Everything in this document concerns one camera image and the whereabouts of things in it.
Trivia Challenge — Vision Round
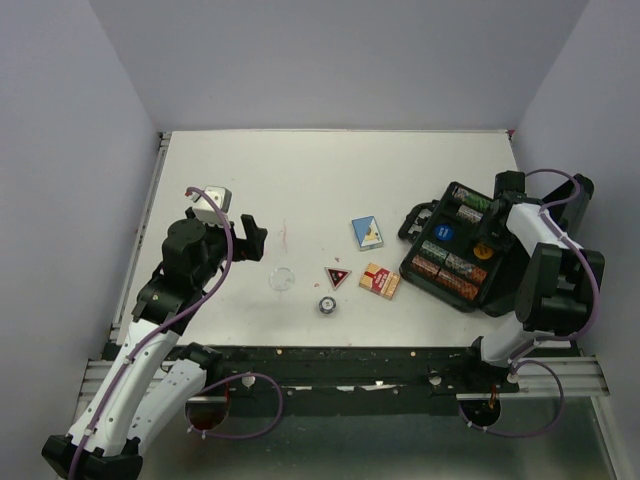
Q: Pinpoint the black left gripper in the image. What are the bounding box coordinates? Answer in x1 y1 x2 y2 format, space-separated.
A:
187 207 268 289

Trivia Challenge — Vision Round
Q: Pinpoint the yellow big blind button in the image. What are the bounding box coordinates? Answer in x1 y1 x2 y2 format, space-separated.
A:
473 243 494 261

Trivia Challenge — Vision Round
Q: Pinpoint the blue small blind button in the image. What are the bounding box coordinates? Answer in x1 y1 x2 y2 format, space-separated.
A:
434 224 454 242

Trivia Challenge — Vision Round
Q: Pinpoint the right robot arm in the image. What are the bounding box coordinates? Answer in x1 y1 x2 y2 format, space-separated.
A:
459 171 605 392

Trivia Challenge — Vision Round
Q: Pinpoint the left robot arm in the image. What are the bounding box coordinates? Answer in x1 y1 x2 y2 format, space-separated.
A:
42 213 268 479

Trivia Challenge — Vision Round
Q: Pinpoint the black poker set case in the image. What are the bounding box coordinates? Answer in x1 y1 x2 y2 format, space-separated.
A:
397 173 596 317

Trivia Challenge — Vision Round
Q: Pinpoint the red Texas Hold'em card deck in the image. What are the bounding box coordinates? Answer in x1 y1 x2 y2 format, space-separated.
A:
359 263 401 300

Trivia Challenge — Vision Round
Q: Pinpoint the green purple chip roll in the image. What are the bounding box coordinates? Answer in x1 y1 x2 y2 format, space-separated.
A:
452 185 492 213

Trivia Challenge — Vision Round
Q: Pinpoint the purple white chip roll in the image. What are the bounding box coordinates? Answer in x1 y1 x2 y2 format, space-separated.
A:
456 205 483 224

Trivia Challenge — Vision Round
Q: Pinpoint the clear round dealer button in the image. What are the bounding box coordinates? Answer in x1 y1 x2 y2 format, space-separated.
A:
269 267 296 292

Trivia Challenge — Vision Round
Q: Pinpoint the tan blue chip roll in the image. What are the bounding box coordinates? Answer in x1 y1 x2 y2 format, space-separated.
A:
445 253 487 285

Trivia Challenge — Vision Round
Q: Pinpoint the triangular all in button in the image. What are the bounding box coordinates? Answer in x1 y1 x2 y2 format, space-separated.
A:
325 267 352 290

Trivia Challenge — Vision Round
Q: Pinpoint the green blue chip roll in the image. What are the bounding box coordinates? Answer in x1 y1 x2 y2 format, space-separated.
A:
419 240 449 264

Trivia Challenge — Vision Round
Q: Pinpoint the blue ten poker chip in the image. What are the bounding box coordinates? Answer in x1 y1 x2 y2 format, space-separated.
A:
318 296 337 315

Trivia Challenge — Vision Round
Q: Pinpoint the brown orange chip roll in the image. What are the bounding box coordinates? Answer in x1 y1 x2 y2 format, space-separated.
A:
436 270 479 301

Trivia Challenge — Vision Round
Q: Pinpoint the orange black chip roll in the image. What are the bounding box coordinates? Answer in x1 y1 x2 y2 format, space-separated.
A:
411 255 441 278

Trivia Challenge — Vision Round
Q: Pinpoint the blue playing card deck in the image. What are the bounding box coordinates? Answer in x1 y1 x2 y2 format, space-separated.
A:
351 216 384 251

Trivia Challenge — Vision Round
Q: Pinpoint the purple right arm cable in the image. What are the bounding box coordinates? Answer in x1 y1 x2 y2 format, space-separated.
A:
457 168 600 435

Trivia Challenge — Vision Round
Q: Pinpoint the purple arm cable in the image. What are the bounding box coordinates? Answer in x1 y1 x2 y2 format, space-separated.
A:
457 168 600 435
67 185 285 480

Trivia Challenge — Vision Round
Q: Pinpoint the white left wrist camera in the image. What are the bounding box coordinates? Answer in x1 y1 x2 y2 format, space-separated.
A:
185 185 232 225

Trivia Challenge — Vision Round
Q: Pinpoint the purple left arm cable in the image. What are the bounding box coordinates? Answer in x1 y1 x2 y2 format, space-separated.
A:
67 185 285 480

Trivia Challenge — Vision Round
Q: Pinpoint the aluminium frame rail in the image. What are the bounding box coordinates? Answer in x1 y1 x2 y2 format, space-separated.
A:
79 355 611 401

